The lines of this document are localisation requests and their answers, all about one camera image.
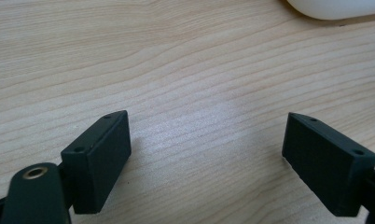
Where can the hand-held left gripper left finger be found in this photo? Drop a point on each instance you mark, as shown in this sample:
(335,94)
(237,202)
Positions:
(98,161)

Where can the white bowl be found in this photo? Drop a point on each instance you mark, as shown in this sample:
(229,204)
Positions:
(335,7)

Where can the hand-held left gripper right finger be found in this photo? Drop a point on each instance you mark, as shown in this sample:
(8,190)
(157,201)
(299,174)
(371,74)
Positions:
(325,168)

